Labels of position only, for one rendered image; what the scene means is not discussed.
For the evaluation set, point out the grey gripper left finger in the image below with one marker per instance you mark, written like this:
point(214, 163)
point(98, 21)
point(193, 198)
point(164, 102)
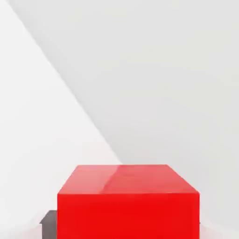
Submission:
point(49, 226)

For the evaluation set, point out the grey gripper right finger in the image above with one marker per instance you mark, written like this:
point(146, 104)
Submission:
point(205, 233)

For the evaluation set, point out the small red cube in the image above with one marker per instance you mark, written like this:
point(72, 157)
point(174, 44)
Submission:
point(128, 214)

